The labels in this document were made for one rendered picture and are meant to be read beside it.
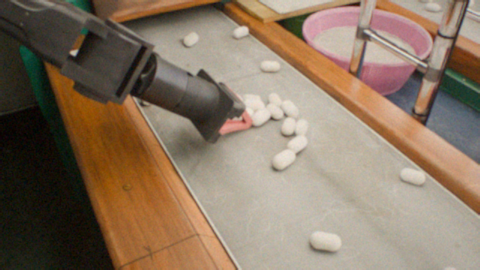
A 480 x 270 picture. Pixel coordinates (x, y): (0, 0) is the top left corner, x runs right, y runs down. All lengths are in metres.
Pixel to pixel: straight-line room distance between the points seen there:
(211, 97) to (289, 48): 0.31
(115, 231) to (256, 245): 0.16
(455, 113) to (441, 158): 0.28
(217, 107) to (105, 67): 0.16
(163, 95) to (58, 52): 0.13
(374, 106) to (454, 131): 0.21
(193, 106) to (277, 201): 0.16
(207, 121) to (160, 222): 0.15
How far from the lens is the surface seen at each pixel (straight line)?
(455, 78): 0.91
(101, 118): 0.64
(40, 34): 0.45
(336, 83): 0.71
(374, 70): 0.79
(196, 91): 0.51
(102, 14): 0.86
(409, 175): 0.58
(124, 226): 0.48
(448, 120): 0.85
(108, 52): 0.45
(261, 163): 0.57
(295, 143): 0.58
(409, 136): 0.63
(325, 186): 0.55
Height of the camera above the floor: 1.13
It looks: 40 degrees down
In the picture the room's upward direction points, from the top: straight up
